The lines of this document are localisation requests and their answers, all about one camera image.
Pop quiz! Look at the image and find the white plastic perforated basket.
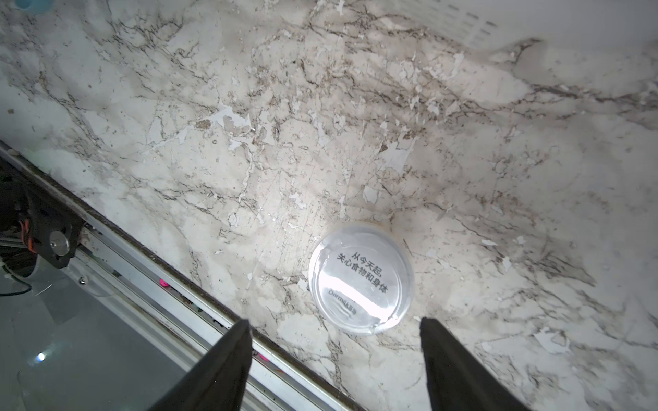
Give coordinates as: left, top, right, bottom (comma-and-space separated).
392, 0, 657, 51

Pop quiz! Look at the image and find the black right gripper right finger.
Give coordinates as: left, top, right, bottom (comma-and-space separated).
420, 317, 527, 410

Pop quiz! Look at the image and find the yogurt cup without cap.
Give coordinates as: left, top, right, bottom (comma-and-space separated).
308, 222, 415, 336

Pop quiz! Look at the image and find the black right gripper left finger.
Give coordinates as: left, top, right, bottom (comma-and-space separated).
151, 320, 253, 410

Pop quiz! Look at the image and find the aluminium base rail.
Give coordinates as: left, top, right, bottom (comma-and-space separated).
1, 144, 361, 410

